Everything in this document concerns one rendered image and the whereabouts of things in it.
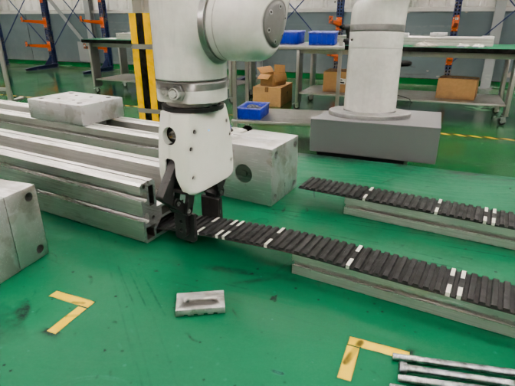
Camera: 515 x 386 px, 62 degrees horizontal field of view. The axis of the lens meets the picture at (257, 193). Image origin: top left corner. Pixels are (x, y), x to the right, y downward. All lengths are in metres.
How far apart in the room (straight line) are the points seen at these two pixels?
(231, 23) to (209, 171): 0.18
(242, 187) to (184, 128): 0.24
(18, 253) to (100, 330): 0.17
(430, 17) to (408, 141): 7.17
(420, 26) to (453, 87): 2.88
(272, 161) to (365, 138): 0.34
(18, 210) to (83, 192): 0.11
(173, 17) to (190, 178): 0.17
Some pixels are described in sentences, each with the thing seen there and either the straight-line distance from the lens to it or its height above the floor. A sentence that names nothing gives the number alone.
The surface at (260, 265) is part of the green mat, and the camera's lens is 0.53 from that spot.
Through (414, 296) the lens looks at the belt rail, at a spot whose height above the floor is 0.79.
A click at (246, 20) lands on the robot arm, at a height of 1.06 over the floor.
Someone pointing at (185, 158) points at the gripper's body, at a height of 0.91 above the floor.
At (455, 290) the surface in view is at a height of 0.81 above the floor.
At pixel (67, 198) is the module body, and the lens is 0.70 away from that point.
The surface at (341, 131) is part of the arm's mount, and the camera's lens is 0.96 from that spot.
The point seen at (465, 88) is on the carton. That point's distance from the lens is 5.36.
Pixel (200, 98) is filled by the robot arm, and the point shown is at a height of 0.98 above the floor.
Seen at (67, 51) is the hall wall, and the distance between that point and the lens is 11.50.
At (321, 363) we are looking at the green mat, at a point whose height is 0.78.
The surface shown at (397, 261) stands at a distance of 0.50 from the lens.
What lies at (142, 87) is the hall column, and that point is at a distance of 3.97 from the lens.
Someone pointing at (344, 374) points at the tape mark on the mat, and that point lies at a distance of 0.40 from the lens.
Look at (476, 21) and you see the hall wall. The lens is 8.09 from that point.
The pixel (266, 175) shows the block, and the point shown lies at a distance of 0.67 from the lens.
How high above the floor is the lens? 1.06
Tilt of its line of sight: 22 degrees down
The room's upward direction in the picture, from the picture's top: straight up
